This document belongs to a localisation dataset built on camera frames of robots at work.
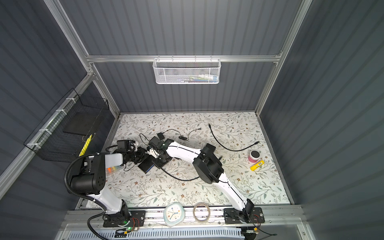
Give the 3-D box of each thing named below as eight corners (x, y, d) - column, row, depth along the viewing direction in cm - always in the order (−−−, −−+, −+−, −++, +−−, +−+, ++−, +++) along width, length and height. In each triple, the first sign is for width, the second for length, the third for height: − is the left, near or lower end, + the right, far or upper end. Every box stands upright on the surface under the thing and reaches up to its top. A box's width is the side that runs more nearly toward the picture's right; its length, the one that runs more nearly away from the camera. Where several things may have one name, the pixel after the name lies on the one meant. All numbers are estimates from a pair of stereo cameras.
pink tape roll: (248, 162, 95) (251, 158, 90) (246, 155, 98) (249, 150, 94) (258, 162, 95) (261, 158, 90) (255, 154, 98) (258, 150, 94)
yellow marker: (252, 171, 91) (253, 170, 89) (249, 168, 93) (250, 166, 91) (264, 164, 94) (265, 162, 93) (261, 160, 96) (262, 159, 94)
